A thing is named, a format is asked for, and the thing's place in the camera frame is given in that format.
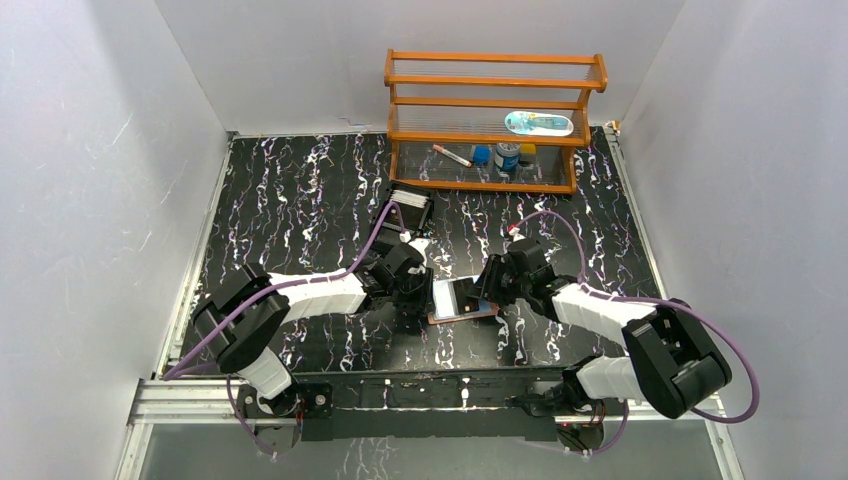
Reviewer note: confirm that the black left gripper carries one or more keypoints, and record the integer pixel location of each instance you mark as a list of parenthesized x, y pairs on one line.
[(411, 291)]

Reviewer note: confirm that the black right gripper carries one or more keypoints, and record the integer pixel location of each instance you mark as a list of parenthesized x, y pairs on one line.
[(486, 285)]

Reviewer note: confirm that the brown leather card holder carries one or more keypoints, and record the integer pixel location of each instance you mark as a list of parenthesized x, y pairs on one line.
[(452, 302)]

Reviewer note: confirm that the black VIP card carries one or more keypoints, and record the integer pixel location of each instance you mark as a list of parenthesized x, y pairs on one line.
[(463, 293)]

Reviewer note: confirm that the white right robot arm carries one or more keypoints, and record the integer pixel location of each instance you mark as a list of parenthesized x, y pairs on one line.
[(670, 361)]

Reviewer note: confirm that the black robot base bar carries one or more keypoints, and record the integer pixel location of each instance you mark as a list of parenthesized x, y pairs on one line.
[(537, 403)]

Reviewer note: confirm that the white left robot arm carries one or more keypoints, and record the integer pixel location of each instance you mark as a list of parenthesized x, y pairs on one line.
[(238, 321)]

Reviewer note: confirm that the black card dispenser box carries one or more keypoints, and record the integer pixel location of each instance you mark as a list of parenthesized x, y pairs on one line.
[(400, 218)]

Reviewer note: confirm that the blue white can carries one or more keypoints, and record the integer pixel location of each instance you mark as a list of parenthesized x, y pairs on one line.
[(507, 158)]

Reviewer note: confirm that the small blue cube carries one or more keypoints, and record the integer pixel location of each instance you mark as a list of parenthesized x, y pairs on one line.
[(481, 154)]

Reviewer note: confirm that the red white marker pen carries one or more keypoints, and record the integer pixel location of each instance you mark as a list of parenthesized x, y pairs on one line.
[(449, 154)]

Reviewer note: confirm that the orange wooden shelf rack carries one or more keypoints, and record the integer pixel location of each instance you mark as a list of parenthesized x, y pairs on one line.
[(458, 100)]

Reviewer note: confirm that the blue white packaged item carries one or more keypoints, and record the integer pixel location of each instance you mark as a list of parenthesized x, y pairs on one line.
[(528, 123)]

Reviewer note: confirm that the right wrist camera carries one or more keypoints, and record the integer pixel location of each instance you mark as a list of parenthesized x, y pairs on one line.
[(526, 255)]

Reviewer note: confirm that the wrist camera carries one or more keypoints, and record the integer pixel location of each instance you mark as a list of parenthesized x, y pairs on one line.
[(411, 245), (526, 255)]

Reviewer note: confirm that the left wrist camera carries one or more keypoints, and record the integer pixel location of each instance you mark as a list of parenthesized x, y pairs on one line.
[(411, 245)]

